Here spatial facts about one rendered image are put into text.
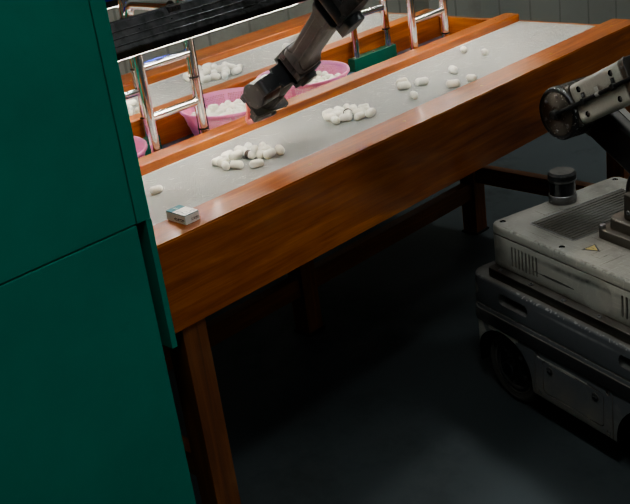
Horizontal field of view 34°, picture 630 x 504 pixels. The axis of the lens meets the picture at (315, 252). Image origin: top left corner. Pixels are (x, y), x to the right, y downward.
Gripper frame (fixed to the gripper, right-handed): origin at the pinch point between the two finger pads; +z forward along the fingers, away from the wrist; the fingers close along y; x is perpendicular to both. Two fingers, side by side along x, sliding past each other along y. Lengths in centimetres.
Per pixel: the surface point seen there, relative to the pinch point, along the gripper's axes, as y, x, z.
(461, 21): -126, -15, 30
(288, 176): 14.8, 21.0, -17.9
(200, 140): 6.1, -4.1, 11.9
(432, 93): -51, 14, -6
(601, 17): -355, -24, 128
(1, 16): 74, -11, -54
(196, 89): 0.6, -15.5, 9.0
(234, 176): 15.3, 11.9, -3.2
